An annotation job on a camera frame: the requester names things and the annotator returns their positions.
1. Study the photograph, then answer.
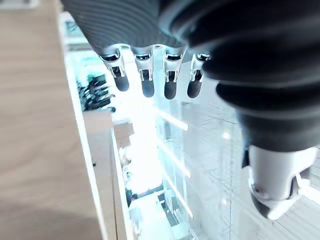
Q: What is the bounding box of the glass shelf unit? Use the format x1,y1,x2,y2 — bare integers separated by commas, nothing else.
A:
149,99,196,226

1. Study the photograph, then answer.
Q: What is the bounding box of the light wooden cabinet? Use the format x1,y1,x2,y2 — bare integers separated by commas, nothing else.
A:
0,0,110,240

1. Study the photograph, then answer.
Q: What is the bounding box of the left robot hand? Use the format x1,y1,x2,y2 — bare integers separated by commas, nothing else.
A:
59,0,320,221

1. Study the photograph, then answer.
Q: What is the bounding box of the brown wooden panel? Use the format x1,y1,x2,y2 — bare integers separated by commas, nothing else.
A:
83,111,135,240

